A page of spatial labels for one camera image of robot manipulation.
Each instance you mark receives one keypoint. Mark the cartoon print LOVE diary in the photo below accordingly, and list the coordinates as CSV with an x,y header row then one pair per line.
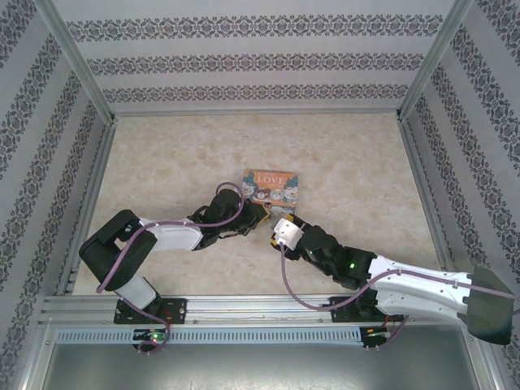
x,y
270,187

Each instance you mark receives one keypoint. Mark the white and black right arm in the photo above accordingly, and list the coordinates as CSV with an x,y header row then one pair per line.
x,y
414,292

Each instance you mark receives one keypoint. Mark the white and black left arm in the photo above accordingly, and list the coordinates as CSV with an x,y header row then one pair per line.
x,y
174,237

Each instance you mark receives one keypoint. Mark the green LED controller board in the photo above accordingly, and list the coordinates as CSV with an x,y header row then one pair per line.
x,y
375,333
154,335

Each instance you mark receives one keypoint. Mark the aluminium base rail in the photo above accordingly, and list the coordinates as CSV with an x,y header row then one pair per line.
x,y
260,308

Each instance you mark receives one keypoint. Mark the aluminium side floor rail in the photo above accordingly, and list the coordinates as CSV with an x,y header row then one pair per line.
x,y
87,203
426,195

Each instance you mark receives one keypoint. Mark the aluminium frame post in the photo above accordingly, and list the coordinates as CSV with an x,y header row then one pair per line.
x,y
434,57
77,61

